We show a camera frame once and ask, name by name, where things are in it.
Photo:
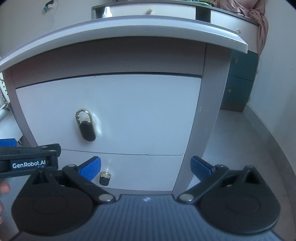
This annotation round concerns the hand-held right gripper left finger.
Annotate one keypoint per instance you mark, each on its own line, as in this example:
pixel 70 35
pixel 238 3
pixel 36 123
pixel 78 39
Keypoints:
pixel 91 168

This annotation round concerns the wide white desk drawer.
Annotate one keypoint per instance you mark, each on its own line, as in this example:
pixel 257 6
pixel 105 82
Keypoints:
pixel 129 10

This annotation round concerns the person's left hand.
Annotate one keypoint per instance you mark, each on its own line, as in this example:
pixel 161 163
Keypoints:
pixel 4 187

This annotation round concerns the teal cabinet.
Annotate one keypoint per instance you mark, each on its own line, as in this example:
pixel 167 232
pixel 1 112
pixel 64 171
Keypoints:
pixel 240 76

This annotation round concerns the large white nightstand drawer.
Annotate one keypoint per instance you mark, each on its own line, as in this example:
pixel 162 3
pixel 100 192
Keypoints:
pixel 138 111

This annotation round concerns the wooden desk drawer knob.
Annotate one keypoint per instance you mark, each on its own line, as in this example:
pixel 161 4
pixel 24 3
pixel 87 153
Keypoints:
pixel 149 10

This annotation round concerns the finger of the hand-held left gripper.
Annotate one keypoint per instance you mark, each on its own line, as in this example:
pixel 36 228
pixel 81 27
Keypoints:
pixel 8 142

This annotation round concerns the small white nightstand drawer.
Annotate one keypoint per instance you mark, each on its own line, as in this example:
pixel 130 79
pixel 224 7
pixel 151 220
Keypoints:
pixel 148 171

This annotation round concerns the pink cloth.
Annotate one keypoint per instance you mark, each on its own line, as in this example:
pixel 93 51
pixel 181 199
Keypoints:
pixel 260 18

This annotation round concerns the narrow white desk drawer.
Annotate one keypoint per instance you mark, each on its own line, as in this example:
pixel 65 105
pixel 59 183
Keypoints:
pixel 231 23

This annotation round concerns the grey white nightstand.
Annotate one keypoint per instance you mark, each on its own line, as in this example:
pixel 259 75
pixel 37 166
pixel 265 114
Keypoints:
pixel 215 97

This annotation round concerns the colourful toy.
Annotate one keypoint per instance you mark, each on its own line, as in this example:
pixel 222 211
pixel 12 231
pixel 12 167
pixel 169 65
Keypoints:
pixel 206 1

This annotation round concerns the white plastic bottle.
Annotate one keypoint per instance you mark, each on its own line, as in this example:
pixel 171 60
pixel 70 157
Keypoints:
pixel 107 12

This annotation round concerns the white bed frame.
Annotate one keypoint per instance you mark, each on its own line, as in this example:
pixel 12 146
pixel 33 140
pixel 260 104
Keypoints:
pixel 5 120

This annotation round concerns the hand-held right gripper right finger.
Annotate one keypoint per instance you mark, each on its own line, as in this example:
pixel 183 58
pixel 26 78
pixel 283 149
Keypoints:
pixel 200 168

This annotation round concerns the black charger adapter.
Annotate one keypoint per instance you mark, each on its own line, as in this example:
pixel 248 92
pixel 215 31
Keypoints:
pixel 49 2

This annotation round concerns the dark grey desk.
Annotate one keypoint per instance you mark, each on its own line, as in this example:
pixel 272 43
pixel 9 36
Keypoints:
pixel 245 27

